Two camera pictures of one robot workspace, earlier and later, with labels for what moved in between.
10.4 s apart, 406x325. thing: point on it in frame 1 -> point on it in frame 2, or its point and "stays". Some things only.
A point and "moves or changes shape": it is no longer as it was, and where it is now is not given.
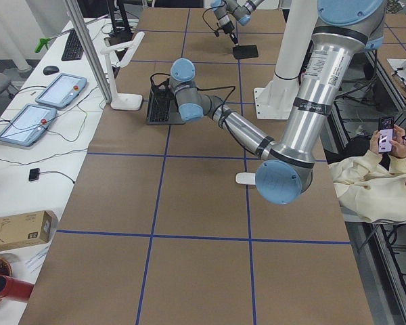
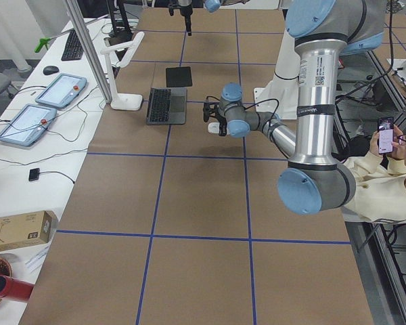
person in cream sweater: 373,192 stays
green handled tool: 42,41 stays
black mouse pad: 245,51 moves or changes shape
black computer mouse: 50,70 stays
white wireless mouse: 247,178 -> 214,127
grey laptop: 162,106 stays
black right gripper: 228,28 -> 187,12
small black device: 34,174 stays
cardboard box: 13,231 stays
